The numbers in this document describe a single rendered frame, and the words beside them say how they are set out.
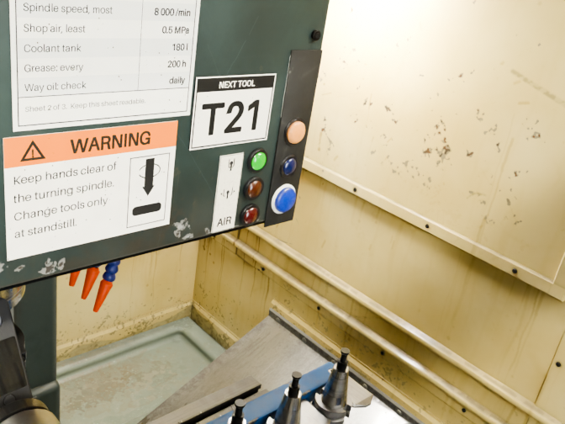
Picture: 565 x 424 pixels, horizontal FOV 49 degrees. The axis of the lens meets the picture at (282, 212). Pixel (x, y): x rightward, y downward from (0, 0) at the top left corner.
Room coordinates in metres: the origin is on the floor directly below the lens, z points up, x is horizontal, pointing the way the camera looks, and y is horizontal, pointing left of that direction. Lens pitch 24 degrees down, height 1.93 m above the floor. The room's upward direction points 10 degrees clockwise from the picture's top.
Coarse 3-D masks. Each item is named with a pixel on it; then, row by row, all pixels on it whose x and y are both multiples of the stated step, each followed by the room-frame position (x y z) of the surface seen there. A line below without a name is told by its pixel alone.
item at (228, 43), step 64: (0, 0) 0.43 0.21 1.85; (256, 0) 0.60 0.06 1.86; (320, 0) 0.66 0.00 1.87; (0, 64) 0.43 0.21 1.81; (256, 64) 0.61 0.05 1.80; (0, 128) 0.43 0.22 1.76; (64, 128) 0.47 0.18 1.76; (0, 192) 0.43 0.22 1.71; (192, 192) 0.56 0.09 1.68; (0, 256) 0.43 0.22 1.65; (64, 256) 0.47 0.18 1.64; (128, 256) 0.52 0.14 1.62
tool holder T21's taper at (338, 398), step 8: (336, 368) 0.83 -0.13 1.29; (336, 376) 0.82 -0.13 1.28; (344, 376) 0.82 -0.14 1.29; (328, 384) 0.83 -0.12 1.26; (336, 384) 0.82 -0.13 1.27; (344, 384) 0.82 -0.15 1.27; (328, 392) 0.82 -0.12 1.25; (336, 392) 0.82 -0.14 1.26; (344, 392) 0.82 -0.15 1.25; (328, 400) 0.82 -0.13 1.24; (336, 400) 0.82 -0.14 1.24; (344, 400) 0.82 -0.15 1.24; (336, 408) 0.81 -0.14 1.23
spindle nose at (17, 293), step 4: (16, 288) 0.57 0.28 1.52; (20, 288) 0.58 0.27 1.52; (24, 288) 0.61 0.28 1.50; (0, 292) 0.55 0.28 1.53; (4, 292) 0.56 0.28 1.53; (8, 292) 0.56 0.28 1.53; (12, 292) 0.57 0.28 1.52; (16, 292) 0.57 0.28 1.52; (20, 292) 0.59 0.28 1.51; (0, 296) 0.55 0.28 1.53; (4, 296) 0.56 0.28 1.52; (8, 296) 0.56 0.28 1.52; (12, 296) 0.57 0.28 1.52; (16, 296) 0.58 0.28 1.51; (20, 296) 0.59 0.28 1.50; (8, 300) 0.56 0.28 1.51; (12, 300) 0.57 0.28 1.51; (16, 300) 0.58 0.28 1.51; (12, 304) 0.57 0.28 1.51; (16, 304) 0.58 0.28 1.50; (12, 308) 0.57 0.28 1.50
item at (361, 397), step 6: (348, 378) 0.91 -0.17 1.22; (348, 384) 0.89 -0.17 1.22; (354, 384) 0.89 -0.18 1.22; (360, 384) 0.90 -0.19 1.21; (348, 390) 0.88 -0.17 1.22; (354, 390) 0.88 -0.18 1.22; (360, 390) 0.88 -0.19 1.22; (366, 390) 0.88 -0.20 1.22; (354, 396) 0.86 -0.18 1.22; (360, 396) 0.87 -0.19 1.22; (366, 396) 0.87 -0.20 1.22; (354, 402) 0.85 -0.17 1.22; (360, 402) 0.85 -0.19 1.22; (366, 402) 0.85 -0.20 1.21
